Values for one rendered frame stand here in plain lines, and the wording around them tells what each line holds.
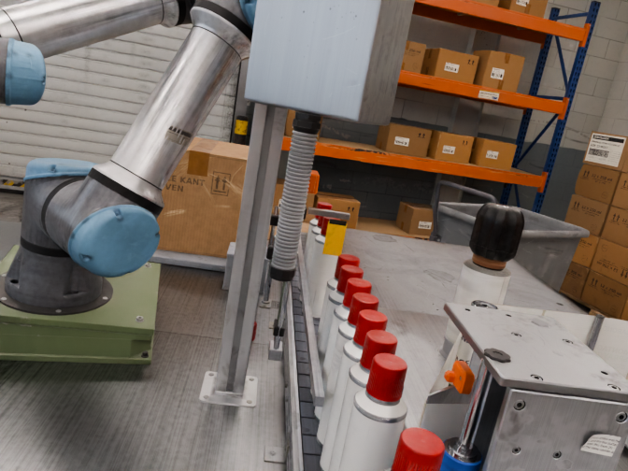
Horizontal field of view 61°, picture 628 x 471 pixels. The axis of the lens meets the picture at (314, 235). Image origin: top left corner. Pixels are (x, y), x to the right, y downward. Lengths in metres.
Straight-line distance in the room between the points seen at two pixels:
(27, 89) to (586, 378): 0.65
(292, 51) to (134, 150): 0.28
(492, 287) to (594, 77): 5.96
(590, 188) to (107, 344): 4.06
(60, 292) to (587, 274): 4.04
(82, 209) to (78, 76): 4.39
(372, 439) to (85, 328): 0.55
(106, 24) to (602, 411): 0.78
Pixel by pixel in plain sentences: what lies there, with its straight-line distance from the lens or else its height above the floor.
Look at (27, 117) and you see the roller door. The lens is 5.28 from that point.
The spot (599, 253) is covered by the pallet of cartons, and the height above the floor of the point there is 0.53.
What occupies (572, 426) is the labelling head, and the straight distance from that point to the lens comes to 0.45.
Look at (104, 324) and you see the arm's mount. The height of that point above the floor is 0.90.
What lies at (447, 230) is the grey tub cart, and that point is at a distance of 3.25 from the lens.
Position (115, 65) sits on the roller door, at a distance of 5.13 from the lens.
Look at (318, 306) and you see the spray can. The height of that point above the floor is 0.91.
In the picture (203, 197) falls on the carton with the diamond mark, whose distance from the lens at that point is 1.40.
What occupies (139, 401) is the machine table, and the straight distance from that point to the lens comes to 0.87.
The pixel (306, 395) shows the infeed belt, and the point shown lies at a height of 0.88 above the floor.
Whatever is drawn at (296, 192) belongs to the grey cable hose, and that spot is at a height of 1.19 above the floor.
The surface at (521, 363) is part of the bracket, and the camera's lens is 0.44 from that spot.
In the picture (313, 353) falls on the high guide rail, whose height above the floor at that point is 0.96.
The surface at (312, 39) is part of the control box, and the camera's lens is 0.66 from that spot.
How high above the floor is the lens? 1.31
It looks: 15 degrees down
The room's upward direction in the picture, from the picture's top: 10 degrees clockwise
